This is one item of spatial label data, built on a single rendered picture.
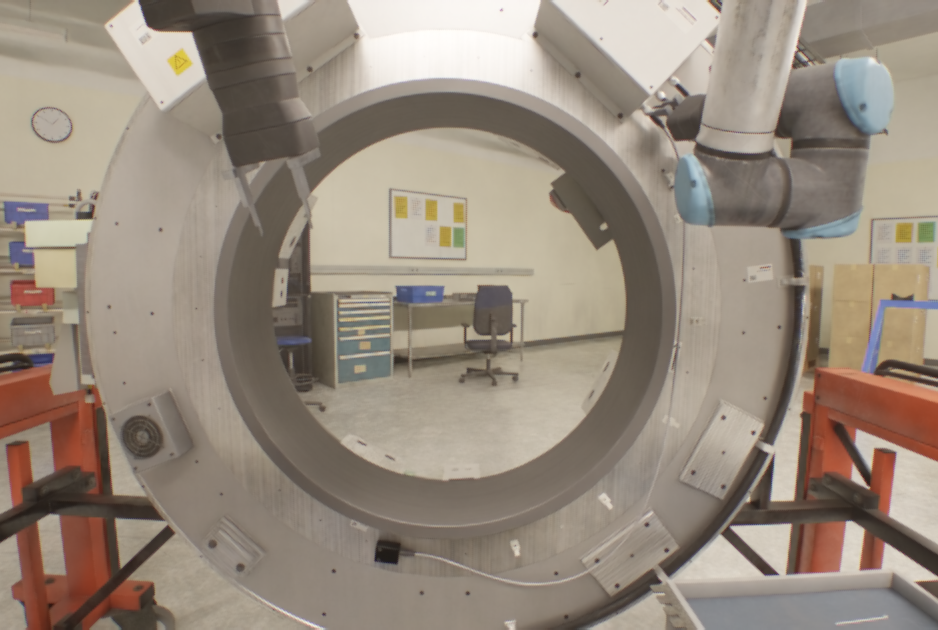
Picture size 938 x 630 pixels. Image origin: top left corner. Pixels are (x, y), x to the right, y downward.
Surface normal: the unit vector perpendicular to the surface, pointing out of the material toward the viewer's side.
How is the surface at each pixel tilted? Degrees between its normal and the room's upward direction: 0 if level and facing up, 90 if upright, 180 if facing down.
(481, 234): 90
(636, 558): 90
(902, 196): 90
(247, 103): 122
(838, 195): 102
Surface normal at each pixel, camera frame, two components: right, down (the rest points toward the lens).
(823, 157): -0.65, 0.18
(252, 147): -0.11, 0.47
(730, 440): 0.00, 0.08
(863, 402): -1.00, 0.00
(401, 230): 0.64, 0.07
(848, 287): -0.77, 0.04
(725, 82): -0.86, 0.29
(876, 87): 0.42, 0.13
